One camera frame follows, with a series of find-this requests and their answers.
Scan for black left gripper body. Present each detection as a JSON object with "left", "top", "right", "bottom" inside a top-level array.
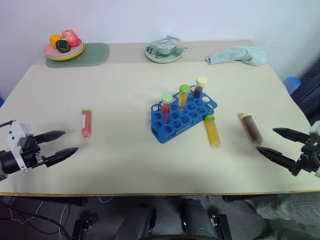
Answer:
[{"left": 20, "top": 136, "right": 49, "bottom": 170}]

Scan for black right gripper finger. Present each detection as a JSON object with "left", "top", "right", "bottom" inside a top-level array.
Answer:
[
  {"left": 272, "top": 127, "right": 311, "bottom": 144},
  {"left": 255, "top": 146, "right": 299, "bottom": 174}
]

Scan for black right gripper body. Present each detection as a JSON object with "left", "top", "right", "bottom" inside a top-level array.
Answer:
[{"left": 290, "top": 139, "right": 320, "bottom": 177}]

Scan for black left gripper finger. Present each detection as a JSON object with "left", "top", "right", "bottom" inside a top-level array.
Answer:
[
  {"left": 33, "top": 130, "right": 67, "bottom": 145},
  {"left": 44, "top": 146, "right": 79, "bottom": 169}
]

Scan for brown liquid tube, yellow cap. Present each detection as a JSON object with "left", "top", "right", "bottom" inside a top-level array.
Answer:
[
  {"left": 239, "top": 112, "right": 265, "bottom": 146},
  {"left": 193, "top": 76, "right": 208, "bottom": 99}
]

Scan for red liquid tube, green cap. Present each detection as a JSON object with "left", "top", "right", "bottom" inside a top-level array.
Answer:
[
  {"left": 161, "top": 92, "right": 174, "bottom": 124},
  {"left": 80, "top": 107, "right": 94, "bottom": 140}
]

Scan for yellow liquid tube, green cap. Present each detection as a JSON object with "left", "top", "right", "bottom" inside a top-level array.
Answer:
[
  {"left": 177, "top": 84, "right": 192, "bottom": 108},
  {"left": 203, "top": 114, "right": 223, "bottom": 149}
]

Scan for blue test tube rack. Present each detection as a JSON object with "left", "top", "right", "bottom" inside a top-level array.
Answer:
[{"left": 150, "top": 85, "right": 218, "bottom": 145}]

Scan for black case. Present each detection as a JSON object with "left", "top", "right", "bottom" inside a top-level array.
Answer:
[{"left": 290, "top": 65, "right": 320, "bottom": 119}]

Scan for blue stacked stools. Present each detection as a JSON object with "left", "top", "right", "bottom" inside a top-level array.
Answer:
[{"left": 283, "top": 75, "right": 302, "bottom": 96}]

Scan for grey textured cloth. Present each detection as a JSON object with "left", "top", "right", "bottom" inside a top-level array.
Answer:
[{"left": 254, "top": 191, "right": 320, "bottom": 240}]

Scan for stack of coloured plates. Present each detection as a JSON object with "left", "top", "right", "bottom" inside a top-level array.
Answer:
[{"left": 46, "top": 43, "right": 86, "bottom": 62}]

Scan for pink plate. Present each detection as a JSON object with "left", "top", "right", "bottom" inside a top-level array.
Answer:
[{"left": 43, "top": 39, "right": 84, "bottom": 58}]

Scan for black and green toy fruit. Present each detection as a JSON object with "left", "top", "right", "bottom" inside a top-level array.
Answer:
[{"left": 55, "top": 39, "right": 70, "bottom": 53}]

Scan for green placemat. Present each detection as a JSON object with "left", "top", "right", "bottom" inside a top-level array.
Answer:
[{"left": 45, "top": 42, "right": 111, "bottom": 69}]

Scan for light green towel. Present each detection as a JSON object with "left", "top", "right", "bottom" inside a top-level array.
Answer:
[{"left": 204, "top": 45, "right": 268, "bottom": 67}]

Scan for orange toy fruit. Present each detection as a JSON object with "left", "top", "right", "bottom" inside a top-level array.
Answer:
[{"left": 49, "top": 34, "right": 63, "bottom": 49}]

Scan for dark rounded shape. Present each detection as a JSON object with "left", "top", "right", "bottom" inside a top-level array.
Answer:
[{"left": 179, "top": 198, "right": 216, "bottom": 240}]

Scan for black glasses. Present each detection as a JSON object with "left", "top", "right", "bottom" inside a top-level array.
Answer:
[{"left": 146, "top": 46, "right": 164, "bottom": 59}]

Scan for pale green plate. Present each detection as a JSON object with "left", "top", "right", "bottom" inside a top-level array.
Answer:
[{"left": 143, "top": 43, "right": 182, "bottom": 64}]

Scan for clear plastic bag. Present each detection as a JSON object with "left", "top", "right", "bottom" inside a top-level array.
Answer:
[{"left": 146, "top": 35, "right": 189, "bottom": 56}]

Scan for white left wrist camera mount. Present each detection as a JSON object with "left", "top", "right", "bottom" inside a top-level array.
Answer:
[{"left": 6, "top": 121, "right": 34, "bottom": 173}]

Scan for black floor cable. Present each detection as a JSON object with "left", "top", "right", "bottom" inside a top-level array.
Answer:
[{"left": 0, "top": 203, "right": 73, "bottom": 240}]

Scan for black bracket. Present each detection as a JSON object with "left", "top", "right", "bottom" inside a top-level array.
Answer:
[
  {"left": 71, "top": 216, "right": 95, "bottom": 240},
  {"left": 210, "top": 213, "right": 233, "bottom": 240}
]

